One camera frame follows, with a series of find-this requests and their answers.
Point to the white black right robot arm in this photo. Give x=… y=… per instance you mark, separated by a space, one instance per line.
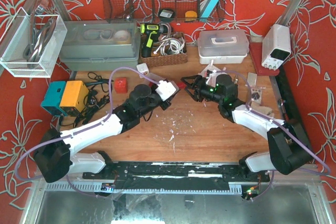
x=289 y=146

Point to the black wire wall basket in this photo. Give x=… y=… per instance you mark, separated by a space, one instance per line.
x=146 y=11

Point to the brown wicker basket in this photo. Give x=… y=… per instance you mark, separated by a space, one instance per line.
x=167 y=60

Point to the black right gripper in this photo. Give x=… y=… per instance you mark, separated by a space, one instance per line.
x=198 y=89

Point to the clear plastic spring tray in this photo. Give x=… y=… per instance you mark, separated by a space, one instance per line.
x=152 y=78

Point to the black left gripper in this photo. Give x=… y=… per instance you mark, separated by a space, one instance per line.
x=165 y=104

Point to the grey metal plate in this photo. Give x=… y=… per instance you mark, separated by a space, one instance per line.
x=251 y=80

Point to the yellow tape measure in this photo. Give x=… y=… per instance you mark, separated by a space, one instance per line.
x=191 y=16

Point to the bagged timer switch module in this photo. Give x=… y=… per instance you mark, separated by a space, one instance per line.
x=256 y=94

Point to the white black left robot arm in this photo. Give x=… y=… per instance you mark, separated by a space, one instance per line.
x=59 y=153

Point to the white bench power supply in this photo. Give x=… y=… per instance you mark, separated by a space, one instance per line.
x=276 y=47

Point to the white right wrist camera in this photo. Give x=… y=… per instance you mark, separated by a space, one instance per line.
x=211 y=76

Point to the orange black handle screwdriver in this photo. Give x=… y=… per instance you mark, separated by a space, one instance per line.
x=236 y=79

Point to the red cube box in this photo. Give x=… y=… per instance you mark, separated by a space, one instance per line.
x=120 y=85

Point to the green black cordless drill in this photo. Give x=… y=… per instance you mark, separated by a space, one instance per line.
x=152 y=32

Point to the teal box device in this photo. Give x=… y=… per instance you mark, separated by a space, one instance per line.
x=52 y=98

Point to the white power adapter cube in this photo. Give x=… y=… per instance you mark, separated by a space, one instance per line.
x=142 y=68

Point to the orange soldering station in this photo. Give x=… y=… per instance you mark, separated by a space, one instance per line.
x=72 y=101

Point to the white clear lidded case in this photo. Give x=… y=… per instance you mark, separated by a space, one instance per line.
x=222 y=46

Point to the white peg base plate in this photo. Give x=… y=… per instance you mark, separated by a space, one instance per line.
x=212 y=67

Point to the blue white pack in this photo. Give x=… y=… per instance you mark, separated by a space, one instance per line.
x=206 y=8

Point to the grey plastic storage box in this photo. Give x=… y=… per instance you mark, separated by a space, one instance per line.
x=96 y=45

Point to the clear acrylic wall box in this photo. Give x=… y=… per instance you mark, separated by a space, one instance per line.
x=30 y=46

